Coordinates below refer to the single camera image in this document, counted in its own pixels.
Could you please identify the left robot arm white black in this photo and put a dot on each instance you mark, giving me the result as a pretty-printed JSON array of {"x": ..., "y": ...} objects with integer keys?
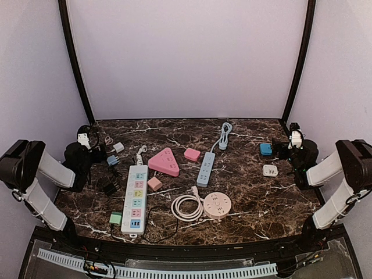
[{"x": 26, "y": 166}]

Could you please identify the peach plug adapter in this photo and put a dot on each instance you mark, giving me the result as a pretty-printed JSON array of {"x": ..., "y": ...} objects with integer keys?
[{"x": 154, "y": 183}]

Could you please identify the left black frame post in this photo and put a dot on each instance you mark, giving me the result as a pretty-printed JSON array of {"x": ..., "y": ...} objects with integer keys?
[{"x": 69, "y": 41}]

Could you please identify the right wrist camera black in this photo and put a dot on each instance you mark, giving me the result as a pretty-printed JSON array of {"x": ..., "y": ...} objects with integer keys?
[{"x": 296, "y": 137}]

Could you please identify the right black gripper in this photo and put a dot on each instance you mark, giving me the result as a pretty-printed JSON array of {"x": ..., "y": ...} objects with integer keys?
[{"x": 283, "y": 145}]

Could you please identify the white plug adapter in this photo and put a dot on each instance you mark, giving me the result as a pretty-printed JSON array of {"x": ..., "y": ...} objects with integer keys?
[{"x": 270, "y": 170}]

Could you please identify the pink triangular power strip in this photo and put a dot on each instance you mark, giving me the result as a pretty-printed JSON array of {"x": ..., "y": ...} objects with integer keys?
[{"x": 165, "y": 163}]

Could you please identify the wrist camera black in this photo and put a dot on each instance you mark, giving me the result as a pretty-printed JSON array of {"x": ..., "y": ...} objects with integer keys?
[
  {"x": 84, "y": 138},
  {"x": 296, "y": 137}
]

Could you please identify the blue plug adapter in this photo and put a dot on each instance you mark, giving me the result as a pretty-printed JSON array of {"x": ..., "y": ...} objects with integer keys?
[{"x": 266, "y": 149}]

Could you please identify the pink plug adapter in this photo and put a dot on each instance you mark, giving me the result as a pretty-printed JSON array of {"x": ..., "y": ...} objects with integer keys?
[{"x": 192, "y": 154}]

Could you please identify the green usb charger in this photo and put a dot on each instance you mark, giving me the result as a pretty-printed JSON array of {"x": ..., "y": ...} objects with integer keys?
[{"x": 115, "y": 218}]

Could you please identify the right black frame post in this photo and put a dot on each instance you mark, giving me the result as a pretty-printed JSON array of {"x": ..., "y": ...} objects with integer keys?
[{"x": 307, "y": 30}]

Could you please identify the black frame post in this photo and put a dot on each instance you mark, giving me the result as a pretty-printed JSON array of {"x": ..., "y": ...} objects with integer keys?
[
  {"x": 69, "y": 41},
  {"x": 307, "y": 30}
]

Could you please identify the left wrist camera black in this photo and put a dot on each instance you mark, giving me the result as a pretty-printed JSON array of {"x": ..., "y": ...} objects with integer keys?
[{"x": 84, "y": 138}]

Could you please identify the white slotted cable duct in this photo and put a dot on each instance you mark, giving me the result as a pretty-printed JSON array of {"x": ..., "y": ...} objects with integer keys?
[{"x": 137, "y": 269}]

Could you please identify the white long power strip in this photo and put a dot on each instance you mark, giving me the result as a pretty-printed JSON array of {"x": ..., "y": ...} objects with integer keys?
[{"x": 134, "y": 209}]

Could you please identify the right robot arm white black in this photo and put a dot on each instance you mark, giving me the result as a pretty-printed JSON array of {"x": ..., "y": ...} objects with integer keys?
[{"x": 349, "y": 164}]

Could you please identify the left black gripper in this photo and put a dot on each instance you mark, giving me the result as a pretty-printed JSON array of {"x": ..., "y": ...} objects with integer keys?
[{"x": 98, "y": 158}]

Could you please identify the light blue power strip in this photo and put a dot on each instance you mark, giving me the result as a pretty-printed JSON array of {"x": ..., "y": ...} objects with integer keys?
[{"x": 205, "y": 170}]

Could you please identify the white usb charger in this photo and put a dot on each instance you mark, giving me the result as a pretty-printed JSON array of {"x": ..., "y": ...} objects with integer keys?
[{"x": 118, "y": 147}]

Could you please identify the black plug adapter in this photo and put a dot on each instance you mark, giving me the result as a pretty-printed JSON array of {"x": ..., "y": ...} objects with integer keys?
[{"x": 111, "y": 187}]

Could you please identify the round pink power socket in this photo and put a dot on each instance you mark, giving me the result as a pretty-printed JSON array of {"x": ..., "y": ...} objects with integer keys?
[{"x": 217, "y": 205}]

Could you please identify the light blue plug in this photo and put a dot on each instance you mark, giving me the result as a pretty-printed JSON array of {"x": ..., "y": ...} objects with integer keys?
[{"x": 113, "y": 160}]

